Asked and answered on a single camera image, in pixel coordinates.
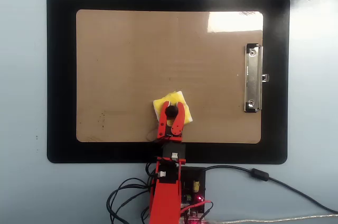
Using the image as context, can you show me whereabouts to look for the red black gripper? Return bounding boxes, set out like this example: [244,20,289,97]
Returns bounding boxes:
[157,101,187,161]

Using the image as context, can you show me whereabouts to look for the yellow white sponge with knob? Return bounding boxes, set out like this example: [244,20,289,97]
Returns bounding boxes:
[152,89,193,125]

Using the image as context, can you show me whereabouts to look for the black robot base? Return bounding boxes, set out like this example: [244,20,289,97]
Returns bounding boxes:
[179,166,207,224]

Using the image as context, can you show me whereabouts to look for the controller circuit board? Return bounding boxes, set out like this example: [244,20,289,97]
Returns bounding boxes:
[181,193,208,224]

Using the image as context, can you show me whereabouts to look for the brown clipboard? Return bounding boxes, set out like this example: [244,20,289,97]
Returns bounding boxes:
[76,9,264,145]

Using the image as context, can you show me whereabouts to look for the metal clipboard clip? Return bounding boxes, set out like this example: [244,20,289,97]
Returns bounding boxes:
[243,43,270,113]

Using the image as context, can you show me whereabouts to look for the black mat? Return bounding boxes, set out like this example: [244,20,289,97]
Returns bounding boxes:
[46,0,290,164]

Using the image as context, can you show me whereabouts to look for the pink red wire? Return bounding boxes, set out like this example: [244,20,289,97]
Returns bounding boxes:
[181,199,214,218]

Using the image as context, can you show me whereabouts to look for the black servo cables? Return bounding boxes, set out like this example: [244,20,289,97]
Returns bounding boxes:
[106,126,159,224]

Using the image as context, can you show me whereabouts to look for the black power cable with ferrite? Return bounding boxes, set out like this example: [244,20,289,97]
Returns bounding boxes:
[203,165,338,214]

